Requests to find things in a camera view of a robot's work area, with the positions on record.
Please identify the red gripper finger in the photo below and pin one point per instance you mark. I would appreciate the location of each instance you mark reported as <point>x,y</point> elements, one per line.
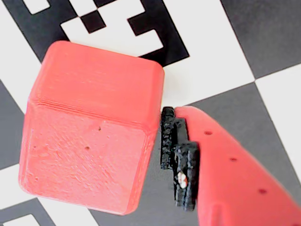
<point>223,176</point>

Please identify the red cube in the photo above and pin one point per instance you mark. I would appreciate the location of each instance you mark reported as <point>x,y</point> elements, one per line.
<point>89,141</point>

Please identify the black white marker checkerboard mat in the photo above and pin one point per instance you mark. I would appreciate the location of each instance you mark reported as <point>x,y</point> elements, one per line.
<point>211,58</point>

